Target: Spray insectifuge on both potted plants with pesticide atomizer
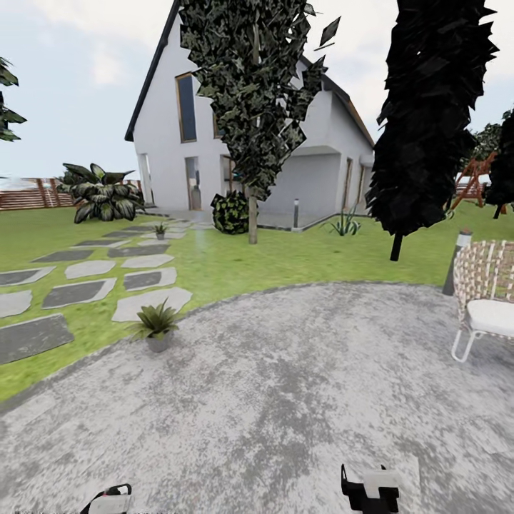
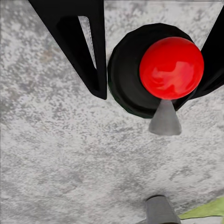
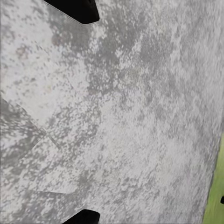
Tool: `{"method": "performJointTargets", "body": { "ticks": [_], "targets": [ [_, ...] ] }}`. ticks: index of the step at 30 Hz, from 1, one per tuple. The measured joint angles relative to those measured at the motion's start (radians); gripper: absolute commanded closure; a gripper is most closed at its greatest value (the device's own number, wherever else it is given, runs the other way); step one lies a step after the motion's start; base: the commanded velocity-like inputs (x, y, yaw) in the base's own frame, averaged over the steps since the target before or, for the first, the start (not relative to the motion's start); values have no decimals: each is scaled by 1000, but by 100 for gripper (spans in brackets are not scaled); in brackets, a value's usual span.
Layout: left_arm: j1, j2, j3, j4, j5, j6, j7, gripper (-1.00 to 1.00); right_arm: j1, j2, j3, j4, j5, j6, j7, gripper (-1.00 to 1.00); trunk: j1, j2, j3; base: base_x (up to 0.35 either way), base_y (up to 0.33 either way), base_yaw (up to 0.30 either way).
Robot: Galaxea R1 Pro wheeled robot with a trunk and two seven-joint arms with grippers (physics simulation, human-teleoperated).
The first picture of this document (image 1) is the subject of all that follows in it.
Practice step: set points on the insectifuge atomizer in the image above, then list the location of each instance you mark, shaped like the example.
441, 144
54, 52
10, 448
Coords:
122, 489

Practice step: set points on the fixed window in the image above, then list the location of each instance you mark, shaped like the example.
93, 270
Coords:
193, 183

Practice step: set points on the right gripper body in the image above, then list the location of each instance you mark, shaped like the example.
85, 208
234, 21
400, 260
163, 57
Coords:
359, 500

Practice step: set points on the garden chair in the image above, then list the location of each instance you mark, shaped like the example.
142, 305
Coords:
477, 276

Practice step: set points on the bush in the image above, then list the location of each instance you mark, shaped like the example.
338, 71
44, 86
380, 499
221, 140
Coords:
108, 201
346, 225
231, 214
68, 182

